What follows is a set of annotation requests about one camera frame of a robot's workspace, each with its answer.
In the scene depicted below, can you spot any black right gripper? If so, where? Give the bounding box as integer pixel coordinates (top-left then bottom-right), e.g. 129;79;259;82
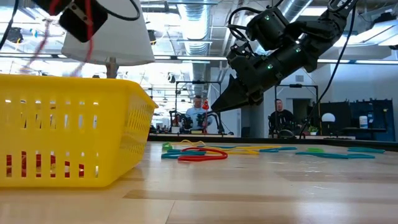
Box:
210;42;282;113

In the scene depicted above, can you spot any red rubber band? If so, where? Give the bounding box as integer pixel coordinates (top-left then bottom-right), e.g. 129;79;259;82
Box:
20;0;95;78
177;147;229;162
5;151;85;179

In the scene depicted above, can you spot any yellow rubber band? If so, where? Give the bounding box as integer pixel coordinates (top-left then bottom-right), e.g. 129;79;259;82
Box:
203;149;261;156
177;139;200;147

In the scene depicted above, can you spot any person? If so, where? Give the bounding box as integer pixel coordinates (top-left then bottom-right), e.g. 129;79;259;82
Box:
268;98;297;138
183;95;216;133

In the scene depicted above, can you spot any table lamp with white shade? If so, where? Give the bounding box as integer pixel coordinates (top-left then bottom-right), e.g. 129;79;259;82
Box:
61;0;155;79

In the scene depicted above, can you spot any yellow plastic basket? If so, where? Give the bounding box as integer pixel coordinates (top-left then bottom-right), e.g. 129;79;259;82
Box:
0;73;159;189

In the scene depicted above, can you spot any blue rubber band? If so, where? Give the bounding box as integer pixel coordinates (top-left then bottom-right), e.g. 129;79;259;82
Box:
259;146;298;153

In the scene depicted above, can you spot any white globe lamp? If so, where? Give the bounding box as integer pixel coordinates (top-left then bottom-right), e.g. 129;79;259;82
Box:
320;112;336;133

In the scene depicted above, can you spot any long teal rubber band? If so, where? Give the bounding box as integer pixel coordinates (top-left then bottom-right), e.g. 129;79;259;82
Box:
294;151;376;160

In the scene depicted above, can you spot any black side desk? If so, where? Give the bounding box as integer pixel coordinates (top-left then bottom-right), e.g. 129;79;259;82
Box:
340;126;388;141

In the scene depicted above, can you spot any small teal rubber band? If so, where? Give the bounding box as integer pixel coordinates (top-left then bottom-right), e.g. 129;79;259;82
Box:
347;146;386;154

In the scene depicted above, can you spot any dark pegboard panel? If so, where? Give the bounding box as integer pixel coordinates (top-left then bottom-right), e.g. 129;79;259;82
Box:
319;98;396;142

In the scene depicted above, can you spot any black robot station frame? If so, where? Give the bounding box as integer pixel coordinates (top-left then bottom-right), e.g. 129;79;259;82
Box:
273;83;319;138
174;80;223;135

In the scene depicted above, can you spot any black hanging cable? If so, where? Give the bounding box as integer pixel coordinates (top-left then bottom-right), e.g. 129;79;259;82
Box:
0;0;20;50

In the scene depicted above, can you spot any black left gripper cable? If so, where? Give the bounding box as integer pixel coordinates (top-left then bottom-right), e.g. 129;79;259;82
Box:
104;0;141;22

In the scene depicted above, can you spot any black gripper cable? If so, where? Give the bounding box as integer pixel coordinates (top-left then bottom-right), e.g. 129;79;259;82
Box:
228;6;266;42
104;0;141;22

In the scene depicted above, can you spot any silver ceiling air duct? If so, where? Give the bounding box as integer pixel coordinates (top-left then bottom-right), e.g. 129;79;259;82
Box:
175;0;218;94

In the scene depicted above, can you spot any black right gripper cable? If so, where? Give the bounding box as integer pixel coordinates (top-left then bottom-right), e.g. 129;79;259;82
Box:
228;6;266;42

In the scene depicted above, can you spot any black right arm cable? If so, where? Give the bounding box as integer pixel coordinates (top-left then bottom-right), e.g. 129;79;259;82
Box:
298;4;358;136

